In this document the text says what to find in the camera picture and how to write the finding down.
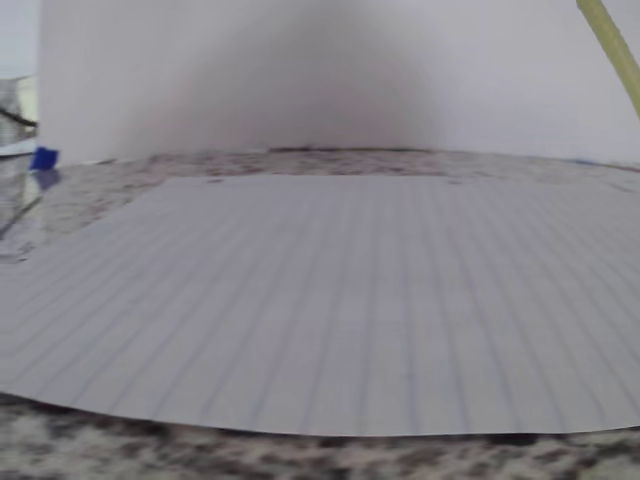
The lined white paper sheet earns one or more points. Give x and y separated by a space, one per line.
320 300

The white foam board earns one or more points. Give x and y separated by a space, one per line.
250 75

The blue tape at board edge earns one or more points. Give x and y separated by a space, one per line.
44 157

